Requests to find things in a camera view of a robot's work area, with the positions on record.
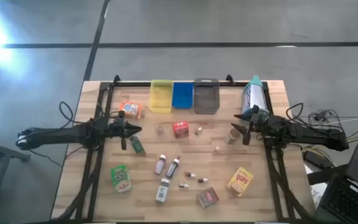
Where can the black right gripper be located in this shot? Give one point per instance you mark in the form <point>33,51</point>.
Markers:
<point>253,129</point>

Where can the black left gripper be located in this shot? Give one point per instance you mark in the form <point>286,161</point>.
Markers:
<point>117,128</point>

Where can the green spice bottle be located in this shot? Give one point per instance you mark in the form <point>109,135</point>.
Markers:
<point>137,146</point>

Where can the orange Mini-Wheats cereal box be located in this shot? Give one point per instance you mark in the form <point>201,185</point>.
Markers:
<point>131,109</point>

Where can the pink-capped food colouring bottle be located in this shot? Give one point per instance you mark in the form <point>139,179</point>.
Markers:
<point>159,166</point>

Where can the small red cereal box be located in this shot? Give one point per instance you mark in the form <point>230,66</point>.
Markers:
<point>180,129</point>

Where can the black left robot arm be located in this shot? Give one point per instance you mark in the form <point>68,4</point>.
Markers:
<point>57,135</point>

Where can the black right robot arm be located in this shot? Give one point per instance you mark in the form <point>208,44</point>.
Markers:
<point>306,133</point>

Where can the teal metal box grater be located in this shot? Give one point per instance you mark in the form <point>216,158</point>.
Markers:
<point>255,95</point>

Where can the yellow plastic bin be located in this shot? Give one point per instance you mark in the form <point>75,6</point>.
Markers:
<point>160,96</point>

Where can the grey translucent plastic bin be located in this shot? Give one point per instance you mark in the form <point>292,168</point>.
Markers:
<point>206,98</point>

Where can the green Apple Jacks box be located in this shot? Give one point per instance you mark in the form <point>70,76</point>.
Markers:
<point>120,179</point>

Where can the purple-capped food colouring bottle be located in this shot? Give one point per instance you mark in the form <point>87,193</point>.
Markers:
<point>172,168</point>

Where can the yellow Corn Pops box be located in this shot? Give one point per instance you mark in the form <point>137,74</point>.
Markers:
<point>239,182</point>

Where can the blue plastic bin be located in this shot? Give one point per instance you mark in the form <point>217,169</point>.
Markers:
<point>182,95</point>

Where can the black power brick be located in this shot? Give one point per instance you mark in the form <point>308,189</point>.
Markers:
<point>314,160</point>

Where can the gold spice tin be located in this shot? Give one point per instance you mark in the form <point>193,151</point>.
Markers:
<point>208,198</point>

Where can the white paper scrap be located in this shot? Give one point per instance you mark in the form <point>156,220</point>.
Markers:
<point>319,193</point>

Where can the dark grey laptop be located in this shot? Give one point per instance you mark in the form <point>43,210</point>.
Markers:
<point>346,199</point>

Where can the black aluminium table frame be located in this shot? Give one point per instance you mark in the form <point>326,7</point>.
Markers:
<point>132,83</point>

